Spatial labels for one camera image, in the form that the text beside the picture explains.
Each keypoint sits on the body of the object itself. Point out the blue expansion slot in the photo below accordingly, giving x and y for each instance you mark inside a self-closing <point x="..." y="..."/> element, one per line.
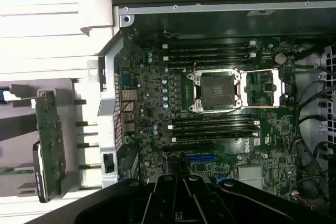
<point x="202" y="158"/>

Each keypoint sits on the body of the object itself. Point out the silver finned port housing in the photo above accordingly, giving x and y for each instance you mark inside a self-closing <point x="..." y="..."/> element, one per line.
<point x="128" y="96"/>

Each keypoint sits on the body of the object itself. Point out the silver chipset heatsink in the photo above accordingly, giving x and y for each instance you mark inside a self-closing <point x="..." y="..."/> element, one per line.
<point x="249" y="176"/>

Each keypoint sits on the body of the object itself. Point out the black open PC case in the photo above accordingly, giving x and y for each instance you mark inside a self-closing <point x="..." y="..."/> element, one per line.
<point x="183" y="5"/>

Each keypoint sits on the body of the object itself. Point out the silver socket cover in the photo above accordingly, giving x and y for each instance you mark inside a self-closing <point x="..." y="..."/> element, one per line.
<point x="244" y="87"/>

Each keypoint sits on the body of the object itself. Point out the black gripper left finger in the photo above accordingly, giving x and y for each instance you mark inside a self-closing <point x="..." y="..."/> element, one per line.
<point x="162" y="200"/>

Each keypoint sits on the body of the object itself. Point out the silver coin battery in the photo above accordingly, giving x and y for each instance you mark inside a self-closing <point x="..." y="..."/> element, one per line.
<point x="280" y="58"/>

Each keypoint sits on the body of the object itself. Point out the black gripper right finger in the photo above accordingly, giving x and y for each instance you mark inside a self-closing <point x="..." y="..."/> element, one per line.
<point x="207" y="205"/>

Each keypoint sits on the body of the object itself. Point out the perforated metal drive cage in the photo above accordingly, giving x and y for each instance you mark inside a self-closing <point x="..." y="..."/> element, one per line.
<point x="309" y="113"/>

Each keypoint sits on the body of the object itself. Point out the small case sticker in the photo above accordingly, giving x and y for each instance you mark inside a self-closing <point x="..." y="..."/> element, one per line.
<point x="261" y="12"/>

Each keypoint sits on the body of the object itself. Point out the RAM slot white clips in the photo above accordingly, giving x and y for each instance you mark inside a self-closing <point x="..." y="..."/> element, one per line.
<point x="173" y="139"/>
<point x="210" y="44"/>
<point x="215" y="124"/>
<point x="210" y="56"/>

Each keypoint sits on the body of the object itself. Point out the green motherboard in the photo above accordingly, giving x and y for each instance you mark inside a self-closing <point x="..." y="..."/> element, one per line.
<point x="147" y="90"/>

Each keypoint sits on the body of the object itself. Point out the hard disk blue carrier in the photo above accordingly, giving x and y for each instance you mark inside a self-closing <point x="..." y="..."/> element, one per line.
<point x="2" y="95"/>

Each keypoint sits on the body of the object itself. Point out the CPU socket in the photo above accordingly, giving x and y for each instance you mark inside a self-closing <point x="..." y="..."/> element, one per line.
<point x="212" y="90"/>

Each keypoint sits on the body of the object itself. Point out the RAM slot black clips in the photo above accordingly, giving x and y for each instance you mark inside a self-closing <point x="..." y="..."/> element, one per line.
<point x="210" y="62"/>
<point x="210" y="50"/>
<point x="215" y="130"/>
<point x="215" y="118"/>

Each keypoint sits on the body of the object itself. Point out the grey parts rack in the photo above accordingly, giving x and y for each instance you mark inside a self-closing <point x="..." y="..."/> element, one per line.
<point x="76" y="90"/>

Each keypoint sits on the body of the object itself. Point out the green RAM stick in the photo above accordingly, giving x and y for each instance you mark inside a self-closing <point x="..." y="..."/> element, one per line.
<point x="15" y="170"/>

